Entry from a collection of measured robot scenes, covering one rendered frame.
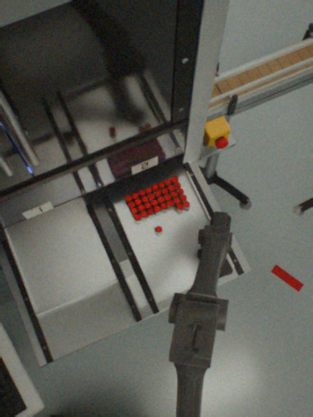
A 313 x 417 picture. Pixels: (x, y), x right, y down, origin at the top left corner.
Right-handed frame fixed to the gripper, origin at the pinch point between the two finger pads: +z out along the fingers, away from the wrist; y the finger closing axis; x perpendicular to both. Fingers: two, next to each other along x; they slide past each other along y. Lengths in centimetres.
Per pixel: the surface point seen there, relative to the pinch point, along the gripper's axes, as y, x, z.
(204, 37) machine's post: 24, -6, -70
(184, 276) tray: 3.9, 7.7, 4.0
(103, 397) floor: -1, 50, 96
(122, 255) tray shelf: 17.8, 22.3, 2.2
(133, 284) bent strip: 8.1, 23.0, 3.8
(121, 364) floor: 8, 37, 94
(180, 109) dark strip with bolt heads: 29, -3, -42
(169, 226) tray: 20.1, 5.3, 0.8
